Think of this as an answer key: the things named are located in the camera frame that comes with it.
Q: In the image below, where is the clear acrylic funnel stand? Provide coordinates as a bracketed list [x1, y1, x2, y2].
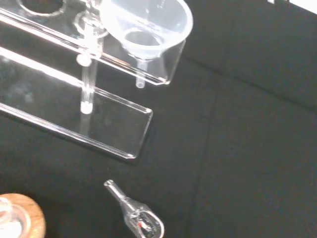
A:
[0, 0, 187, 160]

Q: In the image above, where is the black bench cloth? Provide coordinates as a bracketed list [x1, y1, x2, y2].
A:
[0, 0, 317, 238]

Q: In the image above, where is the small round-bottom glass flask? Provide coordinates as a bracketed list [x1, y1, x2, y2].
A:
[0, 197, 32, 238]

